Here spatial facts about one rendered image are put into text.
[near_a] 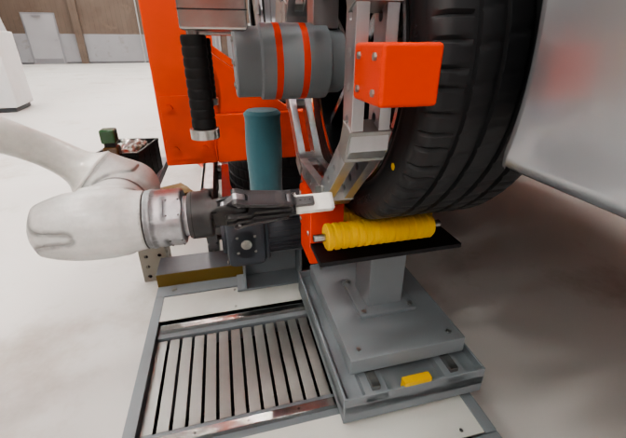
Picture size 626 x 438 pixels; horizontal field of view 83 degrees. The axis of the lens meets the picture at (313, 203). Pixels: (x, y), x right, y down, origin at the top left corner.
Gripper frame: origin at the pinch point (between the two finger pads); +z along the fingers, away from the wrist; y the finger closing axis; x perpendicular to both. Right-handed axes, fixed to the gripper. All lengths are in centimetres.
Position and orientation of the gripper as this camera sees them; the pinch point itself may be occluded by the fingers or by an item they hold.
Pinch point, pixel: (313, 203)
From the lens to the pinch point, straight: 59.9
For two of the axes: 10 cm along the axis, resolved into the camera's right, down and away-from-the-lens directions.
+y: 1.7, -3.6, -9.2
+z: 9.7, -1.0, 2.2
